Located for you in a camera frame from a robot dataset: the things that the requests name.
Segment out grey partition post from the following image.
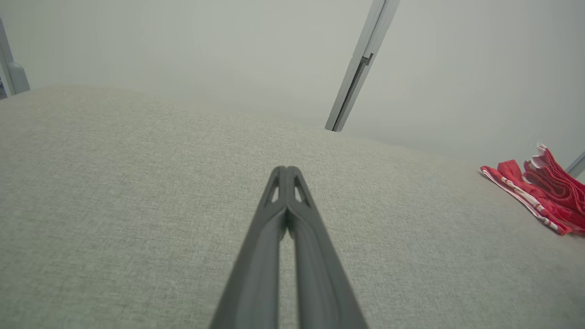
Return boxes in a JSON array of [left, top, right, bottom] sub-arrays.
[[324, 0, 401, 133], [0, 18, 31, 99]]

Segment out grey metal bar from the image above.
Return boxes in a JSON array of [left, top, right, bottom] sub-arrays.
[[565, 151, 585, 179]]

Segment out red jersey with white sleeves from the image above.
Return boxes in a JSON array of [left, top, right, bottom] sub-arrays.
[[480, 160, 585, 236]]

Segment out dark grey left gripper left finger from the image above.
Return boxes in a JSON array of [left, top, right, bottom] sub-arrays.
[[209, 166, 288, 329]]

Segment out red shorts with white stripe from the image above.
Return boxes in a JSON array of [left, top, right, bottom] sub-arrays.
[[523, 144, 585, 215]]

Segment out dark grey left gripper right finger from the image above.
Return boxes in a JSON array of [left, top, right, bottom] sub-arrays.
[[287, 166, 368, 329]]

